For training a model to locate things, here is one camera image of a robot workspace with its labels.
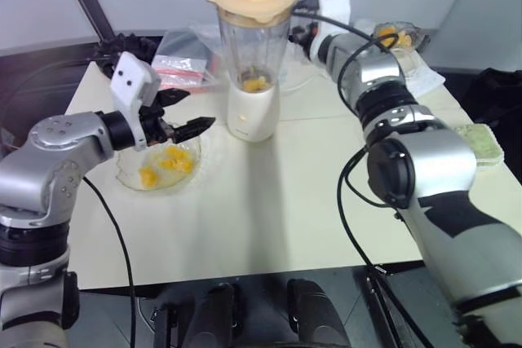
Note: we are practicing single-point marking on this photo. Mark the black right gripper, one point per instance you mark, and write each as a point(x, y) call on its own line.
point(310, 38)

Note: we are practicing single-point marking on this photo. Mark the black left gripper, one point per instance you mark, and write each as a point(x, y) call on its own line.
point(155, 126)

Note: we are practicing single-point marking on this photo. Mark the clear blender jar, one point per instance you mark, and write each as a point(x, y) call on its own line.
point(232, 46)

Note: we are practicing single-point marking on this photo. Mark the orange segment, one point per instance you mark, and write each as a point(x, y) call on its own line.
point(149, 177)
point(185, 165)
point(255, 86)
point(169, 161)

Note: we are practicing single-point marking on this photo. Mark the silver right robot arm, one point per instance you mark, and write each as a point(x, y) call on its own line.
point(432, 160)

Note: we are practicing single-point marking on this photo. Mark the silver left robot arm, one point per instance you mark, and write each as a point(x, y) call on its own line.
point(53, 168)

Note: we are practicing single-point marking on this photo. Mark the cream blender base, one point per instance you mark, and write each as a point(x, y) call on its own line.
point(253, 115)

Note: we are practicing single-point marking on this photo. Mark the zip bags with red strips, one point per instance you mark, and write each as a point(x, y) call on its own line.
point(179, 64)

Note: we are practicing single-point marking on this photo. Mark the glass bowl with fruit pieces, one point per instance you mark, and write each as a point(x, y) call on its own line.
point(179, 180)

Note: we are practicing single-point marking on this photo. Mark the crumpled clear plastic bag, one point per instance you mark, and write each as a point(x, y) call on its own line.
point(204, 36)

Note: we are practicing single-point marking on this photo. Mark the black crumpled cloth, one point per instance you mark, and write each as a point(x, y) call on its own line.
point(126, 44)

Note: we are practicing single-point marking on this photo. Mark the black bag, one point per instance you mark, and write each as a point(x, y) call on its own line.
point(495, 95)

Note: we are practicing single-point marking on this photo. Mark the green sponge cloth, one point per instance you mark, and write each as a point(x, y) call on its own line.
point(483, 148)

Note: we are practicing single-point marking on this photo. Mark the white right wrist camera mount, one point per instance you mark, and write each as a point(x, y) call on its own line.
point(335, 1)

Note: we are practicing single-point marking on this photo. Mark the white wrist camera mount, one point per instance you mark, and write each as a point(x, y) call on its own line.
point(130, 79)
point(335, 1)

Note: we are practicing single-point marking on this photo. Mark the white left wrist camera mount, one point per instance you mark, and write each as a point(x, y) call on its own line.
point(130, 79)

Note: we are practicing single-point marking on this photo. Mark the black metal table frame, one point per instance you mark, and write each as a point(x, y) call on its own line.
point(383, 307)

